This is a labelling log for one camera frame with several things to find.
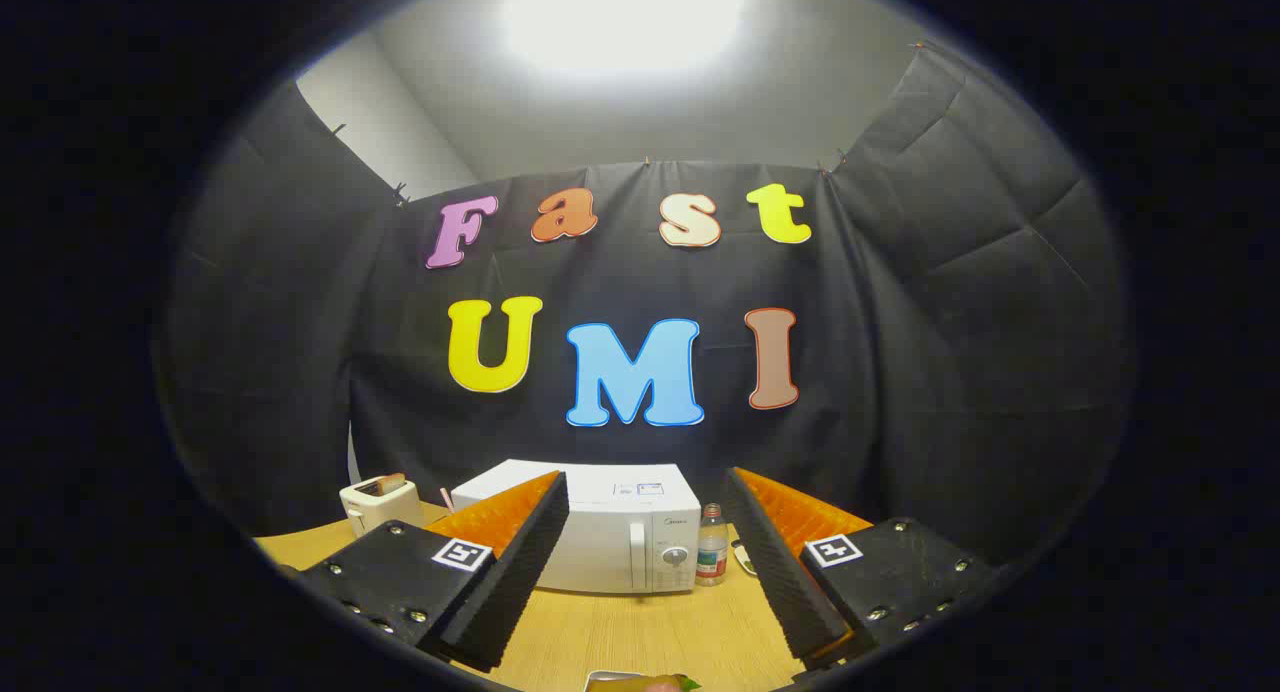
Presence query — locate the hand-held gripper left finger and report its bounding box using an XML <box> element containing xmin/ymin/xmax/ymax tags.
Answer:
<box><xmin>296</xmin><ymin>470</ymin><xmax>571</xmax><ymax>673</ymax></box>

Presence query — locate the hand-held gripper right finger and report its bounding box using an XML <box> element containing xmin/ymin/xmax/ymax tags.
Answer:
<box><xmin>720</xmin><ymin>467</ymin><xmax>1003</xmax><ymax>673</ymax></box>

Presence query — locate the white microwave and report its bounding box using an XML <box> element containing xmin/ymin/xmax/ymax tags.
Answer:
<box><xmin>451</xmin><ymin>459</ymin><xmax>702</xmax><ymax>595</ymax></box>

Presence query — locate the clear plastic bottle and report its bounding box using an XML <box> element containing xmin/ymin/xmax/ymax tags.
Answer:
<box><xmin>696</xmin><ymin>503</ymin><xmax>729</xmax><ymax>587</ymax></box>

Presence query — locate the white toaster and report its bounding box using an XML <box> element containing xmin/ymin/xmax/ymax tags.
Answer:
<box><xmin>339</xmin><ymin>474</ymin><xmax>426</xmax><ymax>538</ymax></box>

